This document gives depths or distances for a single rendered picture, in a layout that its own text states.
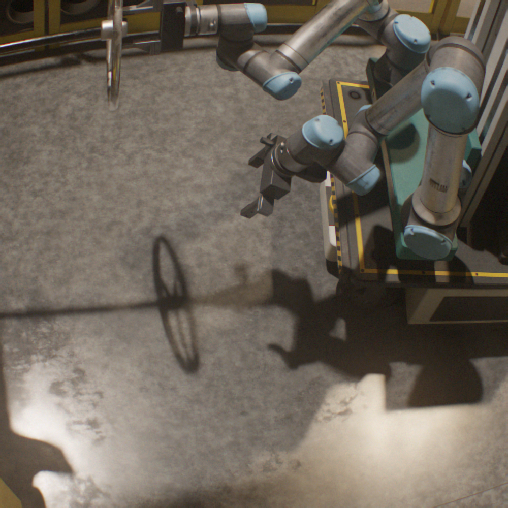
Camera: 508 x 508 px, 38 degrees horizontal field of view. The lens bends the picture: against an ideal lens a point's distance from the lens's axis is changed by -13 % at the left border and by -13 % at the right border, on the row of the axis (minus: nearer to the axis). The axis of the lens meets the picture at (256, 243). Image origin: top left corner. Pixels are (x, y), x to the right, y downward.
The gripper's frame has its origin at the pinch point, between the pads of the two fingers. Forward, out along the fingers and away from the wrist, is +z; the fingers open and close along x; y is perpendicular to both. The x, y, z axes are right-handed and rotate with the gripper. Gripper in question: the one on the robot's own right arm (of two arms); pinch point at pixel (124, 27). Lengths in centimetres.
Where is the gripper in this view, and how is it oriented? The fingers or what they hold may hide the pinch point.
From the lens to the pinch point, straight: 171.6
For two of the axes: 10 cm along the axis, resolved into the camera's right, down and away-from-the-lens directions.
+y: 2.2, 6.4, -7.4
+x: -0.6, 7.6, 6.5
